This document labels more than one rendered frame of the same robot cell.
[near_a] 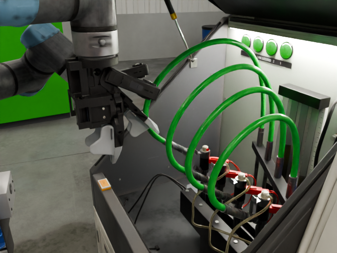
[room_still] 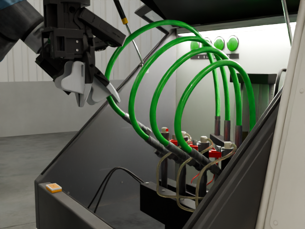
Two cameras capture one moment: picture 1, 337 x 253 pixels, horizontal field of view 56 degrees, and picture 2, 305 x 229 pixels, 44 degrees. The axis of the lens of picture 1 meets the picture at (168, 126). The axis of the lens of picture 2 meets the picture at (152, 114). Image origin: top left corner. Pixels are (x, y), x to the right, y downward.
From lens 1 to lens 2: 0.34 m
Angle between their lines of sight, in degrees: 18
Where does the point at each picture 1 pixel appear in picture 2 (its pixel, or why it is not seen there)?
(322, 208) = (280, 132)
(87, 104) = (63, 33)
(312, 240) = (276, 166)
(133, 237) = (93, 219)
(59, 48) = (27, 12)
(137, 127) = (99, 93)
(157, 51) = not seen: hidden behind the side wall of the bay
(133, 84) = (102, 24)
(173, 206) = (130, 218)
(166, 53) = not seen: hidden behind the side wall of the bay
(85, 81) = (61, 15)
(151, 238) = not seen: outside the picture
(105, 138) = (76, 74)
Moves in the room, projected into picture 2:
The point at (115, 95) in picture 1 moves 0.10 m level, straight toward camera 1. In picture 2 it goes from (87, 31) to (96, 26)
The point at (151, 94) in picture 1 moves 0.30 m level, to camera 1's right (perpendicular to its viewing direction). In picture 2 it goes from (118, 38) to (258, 39)
